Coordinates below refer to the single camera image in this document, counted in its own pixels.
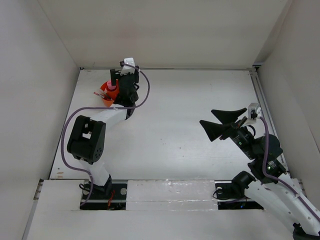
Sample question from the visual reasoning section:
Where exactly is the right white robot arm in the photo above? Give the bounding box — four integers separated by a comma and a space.
199, 103, 320, 240

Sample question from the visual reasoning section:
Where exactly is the orange round compartment organizer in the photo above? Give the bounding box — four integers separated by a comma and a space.
100, 82, 119, 107

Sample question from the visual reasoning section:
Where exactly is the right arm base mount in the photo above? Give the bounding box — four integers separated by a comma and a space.
212, 181, 264, 210

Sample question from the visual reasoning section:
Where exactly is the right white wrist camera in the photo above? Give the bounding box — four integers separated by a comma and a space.
244, 103, 262, 126

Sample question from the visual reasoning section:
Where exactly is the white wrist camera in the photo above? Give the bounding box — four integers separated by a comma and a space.
244, 103, 262, 126
120, 57, 136, 76

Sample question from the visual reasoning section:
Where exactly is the aluminium rail right edge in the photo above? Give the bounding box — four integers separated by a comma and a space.
249, 65, 288, 171

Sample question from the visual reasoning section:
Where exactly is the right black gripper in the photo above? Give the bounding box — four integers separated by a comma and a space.
199, 107, 257, 160

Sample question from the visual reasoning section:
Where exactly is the pink capped small bottle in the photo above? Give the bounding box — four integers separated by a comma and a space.
106, 80, 117, 92

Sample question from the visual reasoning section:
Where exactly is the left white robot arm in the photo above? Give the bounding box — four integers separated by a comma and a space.
66, 66, 139, 199

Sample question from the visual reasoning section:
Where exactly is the red pen refill with white end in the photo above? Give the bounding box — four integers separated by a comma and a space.
93, 91, 108, 99

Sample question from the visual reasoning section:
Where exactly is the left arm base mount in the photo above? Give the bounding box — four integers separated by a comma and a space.
79, 182, 128, 211

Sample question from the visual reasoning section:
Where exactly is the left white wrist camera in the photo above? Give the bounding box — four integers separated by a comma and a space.
120, 57, 136, 76

